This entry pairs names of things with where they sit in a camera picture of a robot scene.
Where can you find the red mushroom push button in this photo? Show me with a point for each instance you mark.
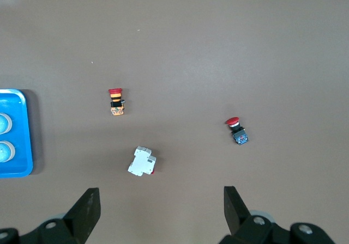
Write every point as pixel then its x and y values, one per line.
pixel 237 132

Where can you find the blue plastic tray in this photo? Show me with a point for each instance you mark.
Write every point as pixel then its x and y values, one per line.
pixel 23 135

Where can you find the white circuit breaker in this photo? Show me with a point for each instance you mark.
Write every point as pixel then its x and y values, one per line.
pixel 140 161

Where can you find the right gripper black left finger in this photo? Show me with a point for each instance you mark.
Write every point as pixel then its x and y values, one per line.
pixel 84 214

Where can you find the light blue call bell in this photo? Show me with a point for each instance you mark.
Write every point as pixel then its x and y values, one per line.
pixel 3 151
pixel 2 123

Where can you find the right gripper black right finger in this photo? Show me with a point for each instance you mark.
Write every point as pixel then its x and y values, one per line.
pixel 237 216

